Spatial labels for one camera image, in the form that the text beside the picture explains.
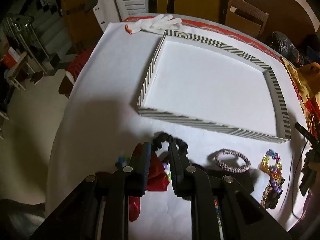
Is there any striped cardboard tray box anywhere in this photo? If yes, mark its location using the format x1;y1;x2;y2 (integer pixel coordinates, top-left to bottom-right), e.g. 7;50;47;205
136;29;292;144

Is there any red and white box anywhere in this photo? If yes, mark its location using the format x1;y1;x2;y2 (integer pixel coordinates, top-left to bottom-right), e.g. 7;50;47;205
1;47;19;65

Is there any purple bead bracelet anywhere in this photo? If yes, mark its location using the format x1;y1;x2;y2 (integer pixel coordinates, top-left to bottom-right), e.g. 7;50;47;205
269;177;283;196

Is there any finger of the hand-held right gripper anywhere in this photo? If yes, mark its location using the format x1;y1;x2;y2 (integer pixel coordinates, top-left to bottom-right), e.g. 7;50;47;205
299;150;319;197
294;122;320;153

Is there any thin black cable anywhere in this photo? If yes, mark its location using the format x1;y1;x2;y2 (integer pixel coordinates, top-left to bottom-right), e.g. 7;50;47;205
289;140;308;219

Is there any black plastic bag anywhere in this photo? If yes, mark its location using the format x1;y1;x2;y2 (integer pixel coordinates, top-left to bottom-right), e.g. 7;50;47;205
266;31;304;65

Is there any multicolour bead bracelet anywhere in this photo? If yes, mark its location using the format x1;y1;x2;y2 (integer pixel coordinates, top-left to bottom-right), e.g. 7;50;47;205
162;162;171;180

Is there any round brown table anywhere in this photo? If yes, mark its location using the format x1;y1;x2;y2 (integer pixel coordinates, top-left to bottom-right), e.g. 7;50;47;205
244;0;318;45

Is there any yellow wooden panel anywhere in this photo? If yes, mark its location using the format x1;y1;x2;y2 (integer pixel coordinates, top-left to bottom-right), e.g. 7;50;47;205
56;0;105;53

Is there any dark wooden chair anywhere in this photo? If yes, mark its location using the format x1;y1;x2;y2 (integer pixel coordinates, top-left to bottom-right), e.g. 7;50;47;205
224;0;269;39

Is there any red patterned tablecloth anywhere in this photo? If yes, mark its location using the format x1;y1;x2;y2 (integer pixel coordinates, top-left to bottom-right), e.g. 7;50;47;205
122;14;285;63

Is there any metal rack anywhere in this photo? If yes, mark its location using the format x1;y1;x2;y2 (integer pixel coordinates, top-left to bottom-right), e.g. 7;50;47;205
0;15;50;63

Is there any black fabric scrunchie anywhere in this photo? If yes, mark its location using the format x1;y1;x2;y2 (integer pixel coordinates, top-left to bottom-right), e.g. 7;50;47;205
153;132;189;160

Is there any pink grey braided bracelet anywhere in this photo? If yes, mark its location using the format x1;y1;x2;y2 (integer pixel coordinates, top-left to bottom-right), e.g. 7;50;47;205
214;149;251;173

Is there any leopard print bow scrunchie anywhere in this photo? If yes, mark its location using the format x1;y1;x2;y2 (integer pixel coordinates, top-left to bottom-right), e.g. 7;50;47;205
260;177;285;209

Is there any red shiny bow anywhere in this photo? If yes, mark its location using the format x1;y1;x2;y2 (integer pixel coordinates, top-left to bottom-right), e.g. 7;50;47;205
129;145;170;222

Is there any small white table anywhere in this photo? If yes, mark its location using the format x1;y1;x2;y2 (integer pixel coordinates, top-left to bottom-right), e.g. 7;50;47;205
7;52;47;90

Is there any white work glove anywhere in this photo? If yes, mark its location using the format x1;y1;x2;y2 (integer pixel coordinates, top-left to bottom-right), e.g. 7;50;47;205
124;14;182;34

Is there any floral red yellow blanket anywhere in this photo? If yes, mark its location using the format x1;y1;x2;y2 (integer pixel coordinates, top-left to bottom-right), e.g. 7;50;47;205
280;56;320;140

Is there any rainbow translucent bead bracelet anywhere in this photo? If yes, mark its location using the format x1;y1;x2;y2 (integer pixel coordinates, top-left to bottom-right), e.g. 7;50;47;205
260;149;283;178

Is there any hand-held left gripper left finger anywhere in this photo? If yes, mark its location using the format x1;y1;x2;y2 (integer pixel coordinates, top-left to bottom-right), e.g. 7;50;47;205
30;142;153;240

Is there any white jacket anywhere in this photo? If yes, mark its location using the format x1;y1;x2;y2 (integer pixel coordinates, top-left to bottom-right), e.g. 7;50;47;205
92;0;128;32

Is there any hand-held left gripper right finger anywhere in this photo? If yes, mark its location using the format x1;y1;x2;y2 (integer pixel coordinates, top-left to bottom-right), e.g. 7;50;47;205
168;141;293;240

